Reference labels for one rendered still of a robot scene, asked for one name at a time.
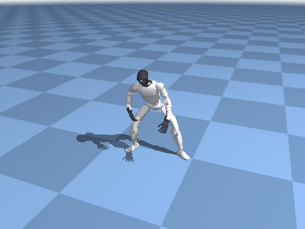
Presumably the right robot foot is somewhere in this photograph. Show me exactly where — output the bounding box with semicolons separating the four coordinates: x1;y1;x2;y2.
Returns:
125;143;139;152

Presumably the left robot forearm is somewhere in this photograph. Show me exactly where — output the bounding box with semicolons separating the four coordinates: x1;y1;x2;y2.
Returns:
165;99;172;120

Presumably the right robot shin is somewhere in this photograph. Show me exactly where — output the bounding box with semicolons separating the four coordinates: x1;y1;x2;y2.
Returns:
130;129;139;146

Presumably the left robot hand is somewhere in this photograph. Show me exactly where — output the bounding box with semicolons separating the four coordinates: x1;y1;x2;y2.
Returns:
158;116;170;134

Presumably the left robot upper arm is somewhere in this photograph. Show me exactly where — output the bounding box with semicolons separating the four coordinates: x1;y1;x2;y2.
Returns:
155;82;169;105

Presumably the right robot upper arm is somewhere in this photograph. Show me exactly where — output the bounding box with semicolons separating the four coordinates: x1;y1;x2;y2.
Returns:
128;83;138;96

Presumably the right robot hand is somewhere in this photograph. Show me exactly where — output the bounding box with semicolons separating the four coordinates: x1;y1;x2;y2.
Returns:
127;107;138;121

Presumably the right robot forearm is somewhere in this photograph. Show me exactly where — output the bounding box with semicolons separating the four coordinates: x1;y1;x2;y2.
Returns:
126;91;132;110

